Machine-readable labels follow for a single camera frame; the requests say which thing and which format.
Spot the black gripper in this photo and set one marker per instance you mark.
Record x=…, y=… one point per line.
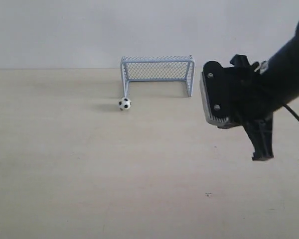
x=233, y=95

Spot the black and white soccer ball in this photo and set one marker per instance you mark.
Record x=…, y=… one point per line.
x=124, y=103

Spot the small white soccer goal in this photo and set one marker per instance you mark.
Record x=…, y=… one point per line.
x=157, y=69

